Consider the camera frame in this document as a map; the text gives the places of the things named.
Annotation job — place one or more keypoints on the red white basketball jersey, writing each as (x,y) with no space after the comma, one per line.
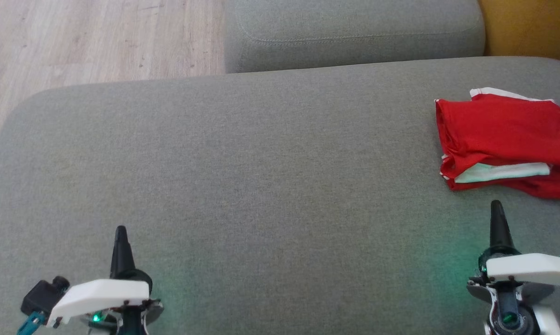
(494,135)

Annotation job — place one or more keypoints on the grey sofa seat cushion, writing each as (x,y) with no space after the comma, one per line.
(284,195)

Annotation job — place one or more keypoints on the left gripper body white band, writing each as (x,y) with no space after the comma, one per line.
(98,295)

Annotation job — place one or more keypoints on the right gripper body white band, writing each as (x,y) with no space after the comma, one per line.
(526,270)

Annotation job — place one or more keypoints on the yellow pillow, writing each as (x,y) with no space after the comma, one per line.
(531,25)

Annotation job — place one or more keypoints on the grey sofa side cushion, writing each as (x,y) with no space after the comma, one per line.
(354,32)

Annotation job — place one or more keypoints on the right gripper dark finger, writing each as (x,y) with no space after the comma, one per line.
(499,230)

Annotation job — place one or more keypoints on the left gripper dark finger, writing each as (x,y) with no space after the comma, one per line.
(122,260)

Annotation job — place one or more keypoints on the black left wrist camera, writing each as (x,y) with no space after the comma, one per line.
(40,298)

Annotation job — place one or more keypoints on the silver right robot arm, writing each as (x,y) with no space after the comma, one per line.
(549,323)

